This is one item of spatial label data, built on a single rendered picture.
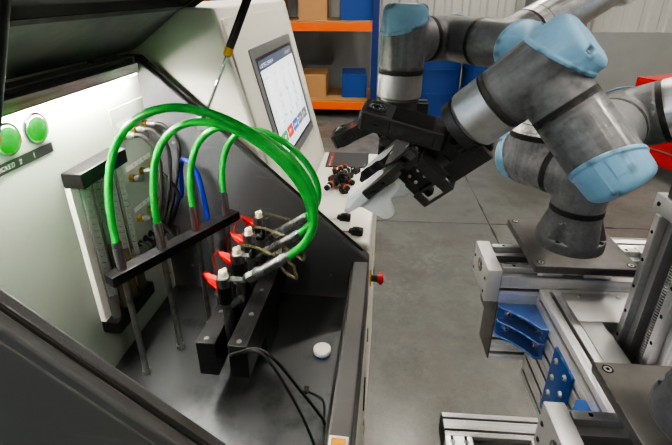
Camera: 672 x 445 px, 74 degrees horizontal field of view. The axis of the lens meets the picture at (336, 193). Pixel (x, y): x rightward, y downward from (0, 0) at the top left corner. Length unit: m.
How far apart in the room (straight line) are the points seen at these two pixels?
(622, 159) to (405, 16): 0.39
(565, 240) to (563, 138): 0.62
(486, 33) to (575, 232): 0.54
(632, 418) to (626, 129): 0.44
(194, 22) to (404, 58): 0.53
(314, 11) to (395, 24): 5.28
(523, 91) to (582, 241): 0.65
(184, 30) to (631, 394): 1.08
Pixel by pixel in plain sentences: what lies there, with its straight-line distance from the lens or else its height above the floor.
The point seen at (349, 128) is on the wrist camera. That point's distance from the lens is 0.80.
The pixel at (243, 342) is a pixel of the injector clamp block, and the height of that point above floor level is 0.98.
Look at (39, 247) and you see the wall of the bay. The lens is 0.90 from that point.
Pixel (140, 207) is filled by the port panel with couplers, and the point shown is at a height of 1.12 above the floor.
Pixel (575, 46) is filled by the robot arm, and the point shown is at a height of 1.54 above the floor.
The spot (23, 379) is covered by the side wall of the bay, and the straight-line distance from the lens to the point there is 0.62.
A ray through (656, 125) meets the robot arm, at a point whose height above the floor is 1.44.
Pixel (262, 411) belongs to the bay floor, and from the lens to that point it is 0.99.
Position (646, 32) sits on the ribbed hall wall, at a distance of 8.23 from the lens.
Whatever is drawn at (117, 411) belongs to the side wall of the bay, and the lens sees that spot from 0.59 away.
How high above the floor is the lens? 1.59
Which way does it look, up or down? 25 degrees down
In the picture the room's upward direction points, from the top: straight up
